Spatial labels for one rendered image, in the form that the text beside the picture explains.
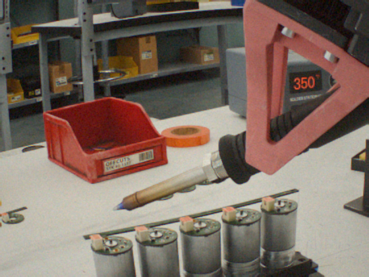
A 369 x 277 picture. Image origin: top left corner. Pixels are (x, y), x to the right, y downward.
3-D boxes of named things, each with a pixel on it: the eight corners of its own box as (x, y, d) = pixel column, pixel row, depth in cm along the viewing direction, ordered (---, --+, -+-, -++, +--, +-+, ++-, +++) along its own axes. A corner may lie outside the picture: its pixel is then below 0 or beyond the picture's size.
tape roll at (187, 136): (151, 144, 77) (151, 135, 77) (177, 132, 82) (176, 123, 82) (195, 150, 74) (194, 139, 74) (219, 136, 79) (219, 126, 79)
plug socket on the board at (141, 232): (153, 239, 35) (152, 229, 35) (139, 242, 35) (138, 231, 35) (148, 234, 36) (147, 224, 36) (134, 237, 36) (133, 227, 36)
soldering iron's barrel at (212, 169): (126, 222, 32) (232, 181, 30) (112, 196, 32) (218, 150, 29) (138, 212, 34) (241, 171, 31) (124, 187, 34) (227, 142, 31)
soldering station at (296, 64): (350, 126, 80) (348, 57, 77) (282, 140, 76) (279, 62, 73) (295, 105, 93) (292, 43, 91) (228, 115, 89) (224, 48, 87)
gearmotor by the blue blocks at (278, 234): (300, 272, 40) (304, 204, 38) (270, 282, 39) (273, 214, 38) (282, 260, 42) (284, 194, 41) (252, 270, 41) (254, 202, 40)
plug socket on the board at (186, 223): (198, 229, 36) (197, 219, 36) (184, 232, 36) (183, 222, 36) (192, 225, 37) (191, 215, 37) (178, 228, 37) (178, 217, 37)
